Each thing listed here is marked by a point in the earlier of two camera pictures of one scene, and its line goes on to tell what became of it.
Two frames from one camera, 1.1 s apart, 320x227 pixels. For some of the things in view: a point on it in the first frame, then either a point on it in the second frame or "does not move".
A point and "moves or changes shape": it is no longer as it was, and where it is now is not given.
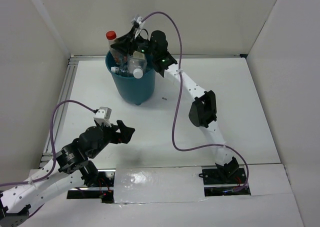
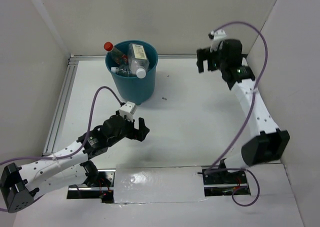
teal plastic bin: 130,90 does not move
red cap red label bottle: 119,57 moves or changes shape
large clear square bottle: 137,64 does not move
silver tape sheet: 158,185 does not move
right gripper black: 127,39 to 201,55
